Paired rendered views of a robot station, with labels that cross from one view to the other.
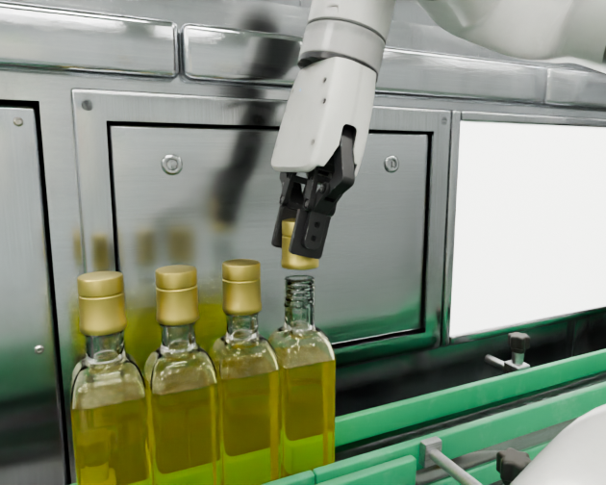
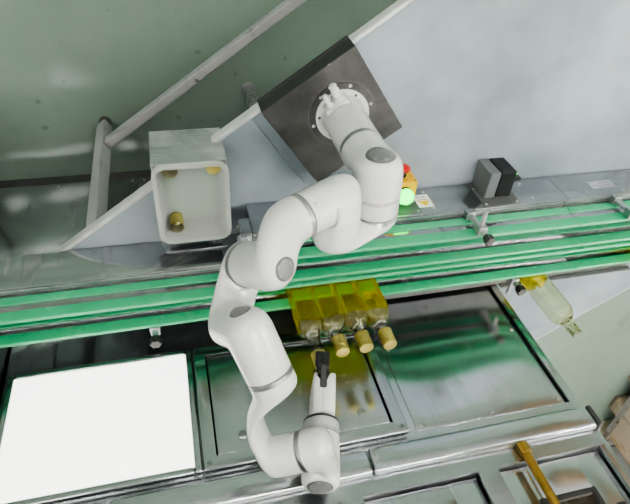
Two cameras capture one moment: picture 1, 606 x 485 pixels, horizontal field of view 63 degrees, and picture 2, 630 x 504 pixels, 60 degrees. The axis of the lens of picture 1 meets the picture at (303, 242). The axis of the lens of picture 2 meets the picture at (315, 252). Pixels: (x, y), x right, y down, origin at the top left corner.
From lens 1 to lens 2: 1.01 m
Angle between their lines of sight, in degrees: 53
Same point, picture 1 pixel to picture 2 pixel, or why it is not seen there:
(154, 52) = (382, 455)
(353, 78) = (326, 404)
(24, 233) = (405, 387)
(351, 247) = not seen: hidden behind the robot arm
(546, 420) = (175, 294)
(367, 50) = (319, 419)
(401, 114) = (242, 458)
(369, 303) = not seen: hidden behind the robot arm
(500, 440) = (206, 288)
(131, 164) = (378, 409)
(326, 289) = not seen: hidden behind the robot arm
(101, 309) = (388, 333)
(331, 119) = (332, 387)
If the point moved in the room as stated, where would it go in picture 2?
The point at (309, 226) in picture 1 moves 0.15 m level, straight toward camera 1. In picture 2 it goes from (325, 358) to (361, 313)
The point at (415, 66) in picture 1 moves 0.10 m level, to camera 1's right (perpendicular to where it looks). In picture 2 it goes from (234, 490) to (188, 489)
